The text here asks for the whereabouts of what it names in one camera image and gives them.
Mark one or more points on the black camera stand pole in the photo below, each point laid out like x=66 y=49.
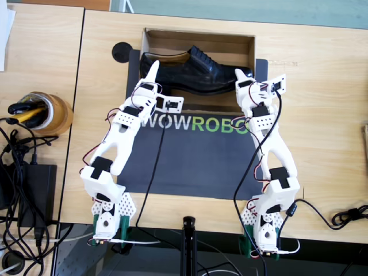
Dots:
x=189 y=244

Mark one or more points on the white perforated base plate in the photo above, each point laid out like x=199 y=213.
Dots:
x=247 y=215
x=129 y=204

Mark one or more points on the green table clamp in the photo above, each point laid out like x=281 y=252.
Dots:
x=278 y=233
x=95 y=227
x=125 y=227
x=247 y=235

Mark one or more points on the dark grey WOWROBO mat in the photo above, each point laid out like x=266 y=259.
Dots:
x=195 y=161

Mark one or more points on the grey perforated metal panel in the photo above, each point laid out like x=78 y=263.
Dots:
x=72 y=258

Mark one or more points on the black leather dress shoe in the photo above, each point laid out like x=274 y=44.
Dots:
x=195 y=74

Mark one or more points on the white paper stack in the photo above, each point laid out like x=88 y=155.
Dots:
x=4 y=34

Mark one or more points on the black power adapter brick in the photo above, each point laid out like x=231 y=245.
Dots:
x=37 y=195
x=4 y=187

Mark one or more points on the black round desk grommet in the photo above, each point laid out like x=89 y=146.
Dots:
x=11 y=258
x=120 y=52

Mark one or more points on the brown packing tape roll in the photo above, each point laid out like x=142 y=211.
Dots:
x=61 y=115

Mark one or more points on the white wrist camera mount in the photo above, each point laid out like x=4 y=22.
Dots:
x=172 y=104
x=279 y=84

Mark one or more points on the open cardboard box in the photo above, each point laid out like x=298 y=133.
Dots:
x=172 y=40

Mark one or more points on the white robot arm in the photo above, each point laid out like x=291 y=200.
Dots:
x=276 y=149
x=120 y=143

